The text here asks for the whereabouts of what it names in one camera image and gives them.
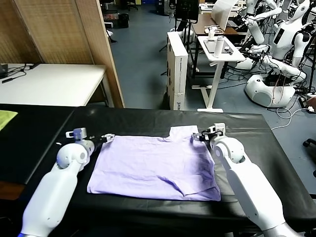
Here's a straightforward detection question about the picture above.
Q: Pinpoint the small white desk gadget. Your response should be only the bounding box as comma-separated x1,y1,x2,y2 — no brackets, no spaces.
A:
204,25,223,40

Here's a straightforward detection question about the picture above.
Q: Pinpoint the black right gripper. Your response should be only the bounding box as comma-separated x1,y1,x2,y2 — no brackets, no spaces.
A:
191,130,215,143

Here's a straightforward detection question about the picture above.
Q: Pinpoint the white humanoid robot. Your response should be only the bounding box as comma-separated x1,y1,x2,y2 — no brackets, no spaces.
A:
243,0,282,46
243,0,313,109

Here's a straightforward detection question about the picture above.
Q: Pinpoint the black trash bin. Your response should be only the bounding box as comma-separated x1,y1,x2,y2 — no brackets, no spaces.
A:
118,13,129,29

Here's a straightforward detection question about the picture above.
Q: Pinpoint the small black table cover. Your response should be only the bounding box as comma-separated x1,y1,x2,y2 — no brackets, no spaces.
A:
0,103,76,185

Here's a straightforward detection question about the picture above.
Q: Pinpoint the wooden folding screen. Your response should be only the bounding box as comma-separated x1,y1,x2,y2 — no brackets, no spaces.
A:
0,0,125,109

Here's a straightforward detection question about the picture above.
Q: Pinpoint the white rectangular table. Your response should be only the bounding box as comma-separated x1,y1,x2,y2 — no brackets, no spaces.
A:
0,63,109,108

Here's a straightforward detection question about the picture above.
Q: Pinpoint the green cloth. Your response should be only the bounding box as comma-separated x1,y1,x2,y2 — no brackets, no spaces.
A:
0,110,19,132

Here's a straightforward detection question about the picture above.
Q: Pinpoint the white pedestal side table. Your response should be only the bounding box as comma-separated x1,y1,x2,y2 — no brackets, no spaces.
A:
191,36,246,114

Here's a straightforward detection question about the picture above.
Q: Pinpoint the small white floor object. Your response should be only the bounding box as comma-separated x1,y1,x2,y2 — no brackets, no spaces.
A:
106,30,117,44

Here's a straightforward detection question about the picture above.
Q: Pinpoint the black chair base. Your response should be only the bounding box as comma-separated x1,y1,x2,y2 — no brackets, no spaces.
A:
302,138,316,158

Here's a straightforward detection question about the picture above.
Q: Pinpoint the grey tablet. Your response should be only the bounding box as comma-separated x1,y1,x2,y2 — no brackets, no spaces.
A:
203,39,234,54

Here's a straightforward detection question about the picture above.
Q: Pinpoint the white thermos bottle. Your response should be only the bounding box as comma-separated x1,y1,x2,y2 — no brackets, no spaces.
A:
213,35,225,59

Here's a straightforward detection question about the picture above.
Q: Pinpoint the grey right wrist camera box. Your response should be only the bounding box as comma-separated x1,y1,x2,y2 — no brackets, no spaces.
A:
208,122,227,136

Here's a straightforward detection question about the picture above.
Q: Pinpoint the large black table cover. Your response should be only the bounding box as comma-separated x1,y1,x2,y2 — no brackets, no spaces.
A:
19,106,314,224

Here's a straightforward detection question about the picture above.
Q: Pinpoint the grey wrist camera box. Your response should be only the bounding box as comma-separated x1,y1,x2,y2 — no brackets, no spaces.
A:
65,127,87,141
208,122,227,136

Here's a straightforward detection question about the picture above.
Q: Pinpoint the brown wooden desk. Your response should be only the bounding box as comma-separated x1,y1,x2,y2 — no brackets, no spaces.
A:
191,14,247,79

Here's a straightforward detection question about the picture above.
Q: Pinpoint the white curved sheet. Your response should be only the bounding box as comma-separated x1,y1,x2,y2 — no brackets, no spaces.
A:
211,0,239,32

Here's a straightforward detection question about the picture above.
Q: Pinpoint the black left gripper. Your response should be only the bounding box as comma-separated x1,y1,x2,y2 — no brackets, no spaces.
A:
91,133,116,149

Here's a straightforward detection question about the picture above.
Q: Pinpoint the lavender t-shirt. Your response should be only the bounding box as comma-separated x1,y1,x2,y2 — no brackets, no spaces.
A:
86,125,222,202

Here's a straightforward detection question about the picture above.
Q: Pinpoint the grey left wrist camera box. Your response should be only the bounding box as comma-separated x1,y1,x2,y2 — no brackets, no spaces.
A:
65,127,87,141

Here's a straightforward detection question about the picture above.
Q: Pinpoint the tall white cardboard box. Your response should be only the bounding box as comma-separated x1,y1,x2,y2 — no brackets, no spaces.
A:
165,32,189,112

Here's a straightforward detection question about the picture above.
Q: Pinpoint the white floor cable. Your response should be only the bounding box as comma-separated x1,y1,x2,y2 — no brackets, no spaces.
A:
270,107,312,131

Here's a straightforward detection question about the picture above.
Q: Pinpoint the black monitor on tripod stand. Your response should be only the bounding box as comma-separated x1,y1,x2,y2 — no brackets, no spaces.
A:
159,0,200,76

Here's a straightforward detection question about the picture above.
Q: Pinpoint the black cable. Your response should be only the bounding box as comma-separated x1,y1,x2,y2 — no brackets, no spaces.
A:
7,63,40,75

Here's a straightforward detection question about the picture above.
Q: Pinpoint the black stick device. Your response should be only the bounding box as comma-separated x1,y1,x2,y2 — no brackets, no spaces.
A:
1,76,20,84

